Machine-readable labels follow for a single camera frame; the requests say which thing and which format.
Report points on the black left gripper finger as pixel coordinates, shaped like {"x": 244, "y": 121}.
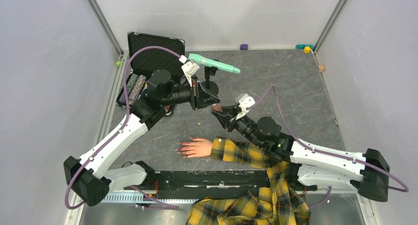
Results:
{"x": 207, "y": 102}
{"x": 208, "y": 91}

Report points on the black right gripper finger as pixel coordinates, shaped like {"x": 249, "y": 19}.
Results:
{"x": 225, "y": 119}
{"x": 229, "y": 110}

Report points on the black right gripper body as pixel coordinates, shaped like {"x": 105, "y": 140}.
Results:
{"x": 245, "y": 125}

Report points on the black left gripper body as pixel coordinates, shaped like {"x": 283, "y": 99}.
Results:
{"x": 194, "y": 95}

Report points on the pink nail polish bottle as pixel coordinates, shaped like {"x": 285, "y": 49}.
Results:
{"x": 216, "y": 108}

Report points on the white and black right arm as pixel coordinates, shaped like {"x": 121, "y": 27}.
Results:
{"x": 311, "y": 166}

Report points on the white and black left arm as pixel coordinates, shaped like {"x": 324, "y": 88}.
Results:
{"x": 89, "y": 175}

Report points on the mannequin hand with stained nails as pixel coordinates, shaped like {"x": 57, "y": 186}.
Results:
{"x": 196, "y": 147}

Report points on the black microphone stand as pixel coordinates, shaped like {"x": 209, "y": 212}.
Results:
{"x": 210, "y": 70}

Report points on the mint green microphone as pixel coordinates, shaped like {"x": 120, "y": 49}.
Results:
{"x": 220, "y": 65}

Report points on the purple cube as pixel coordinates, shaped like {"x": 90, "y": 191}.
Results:
{"x": 244, "y": 47}

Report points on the black poker chip case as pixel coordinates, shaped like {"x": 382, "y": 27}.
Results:
{"x": 145, "y": 63}

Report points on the teal block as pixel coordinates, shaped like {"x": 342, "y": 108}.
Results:
{"x": 302, "y": 46}

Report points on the tan cube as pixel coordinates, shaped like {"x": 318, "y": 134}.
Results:
{"x": 321, "y": 68}

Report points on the yellow cube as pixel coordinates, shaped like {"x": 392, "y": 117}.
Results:
{"x": 307, "y": 49}

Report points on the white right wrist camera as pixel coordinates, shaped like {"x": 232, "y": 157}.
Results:
{"x": 244, "y": 101}

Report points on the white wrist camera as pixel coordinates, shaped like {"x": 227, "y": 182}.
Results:
{"x": 244, "y": 101}
{"x": 190, "y": 65}

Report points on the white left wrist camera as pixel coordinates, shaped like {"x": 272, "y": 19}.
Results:
{"x": 190, "y": 65}

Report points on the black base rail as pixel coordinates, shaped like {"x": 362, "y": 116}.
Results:
{"x": 203, "y": 184}

